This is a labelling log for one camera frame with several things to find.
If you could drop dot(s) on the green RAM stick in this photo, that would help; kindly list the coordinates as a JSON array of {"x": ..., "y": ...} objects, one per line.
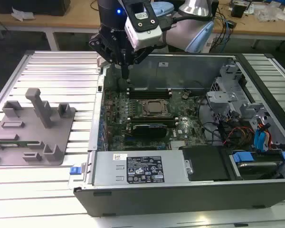
[{"x": 14, "y": 143}]

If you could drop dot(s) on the black RAM slot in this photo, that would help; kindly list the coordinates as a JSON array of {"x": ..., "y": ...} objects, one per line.
[
  {"x": 149, "y": 91},
  {"x": 152, "y": 117},
  {"x": 154, "y": 121},
  {"x": 149, "y": 96}
]

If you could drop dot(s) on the large black box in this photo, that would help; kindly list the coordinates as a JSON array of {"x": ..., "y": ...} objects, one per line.
[{"x": 33, "y": 7}]

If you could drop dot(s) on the crumpled white paper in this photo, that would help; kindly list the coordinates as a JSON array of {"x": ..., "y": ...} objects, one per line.
[{"x": 22, "y": 14}]

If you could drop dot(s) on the CPU with metal top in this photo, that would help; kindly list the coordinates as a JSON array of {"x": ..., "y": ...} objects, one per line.
[{"x": 154, "y": 107}]

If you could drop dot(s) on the round coin battery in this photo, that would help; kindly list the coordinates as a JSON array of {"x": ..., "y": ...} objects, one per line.
[{"x": 185, "y": 96}]

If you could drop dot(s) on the black graphics card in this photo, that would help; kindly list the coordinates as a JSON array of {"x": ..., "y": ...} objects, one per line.
[{"x": 149, "y": 131}]

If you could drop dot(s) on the grey parts rack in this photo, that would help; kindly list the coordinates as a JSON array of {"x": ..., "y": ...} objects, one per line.
[{"x": 61, "y": 133}]

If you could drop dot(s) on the green motherboard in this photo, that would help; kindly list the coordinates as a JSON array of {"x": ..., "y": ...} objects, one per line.
[{"x": 187, "y": 123}]

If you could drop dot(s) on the small black box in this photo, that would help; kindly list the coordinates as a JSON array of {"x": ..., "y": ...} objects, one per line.
[{"x": 240, "y": 10}]

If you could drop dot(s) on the silver metal drive cage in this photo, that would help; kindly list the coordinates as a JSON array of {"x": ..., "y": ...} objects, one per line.
[{"x": 223, "y": 97}]

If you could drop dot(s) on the silver finned heat sink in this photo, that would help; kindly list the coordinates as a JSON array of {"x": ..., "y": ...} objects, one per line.
[{"x": 179, "y": 145}]

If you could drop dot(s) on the silver power supply with label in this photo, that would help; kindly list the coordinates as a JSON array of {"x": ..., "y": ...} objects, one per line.
[{"x": 109, "y": 171}]

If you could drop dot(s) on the blue case latch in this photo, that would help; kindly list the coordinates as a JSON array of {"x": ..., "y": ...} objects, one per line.
[{"x": 75, "y": 171}]

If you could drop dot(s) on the clear plastic bags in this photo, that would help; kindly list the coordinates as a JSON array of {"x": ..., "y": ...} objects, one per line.
[{"x": 268, "y": 13}]

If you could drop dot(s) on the black plastic shroud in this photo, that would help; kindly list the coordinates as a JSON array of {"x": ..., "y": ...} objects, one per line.
[{"x": 204, "y": 164}]

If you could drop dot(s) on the open black PC case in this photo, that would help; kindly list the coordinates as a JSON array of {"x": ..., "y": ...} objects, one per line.
[{"x": 156, "y": 202}]

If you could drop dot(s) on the hard disk in blue carrier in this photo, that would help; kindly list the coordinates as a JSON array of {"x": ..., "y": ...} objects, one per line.
[{"x": 242, "y": 157}]

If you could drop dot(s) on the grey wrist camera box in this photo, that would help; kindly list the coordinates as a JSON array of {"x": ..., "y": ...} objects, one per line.
[{"x": 142, "y": 35}]

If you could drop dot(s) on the wooden desk white frame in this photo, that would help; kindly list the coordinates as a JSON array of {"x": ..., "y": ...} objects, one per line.
[{"x": 61, "y": 22}]

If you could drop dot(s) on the CPU socket metal frame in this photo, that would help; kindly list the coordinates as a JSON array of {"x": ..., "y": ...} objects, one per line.
[{"x": 144, "y": 108}]

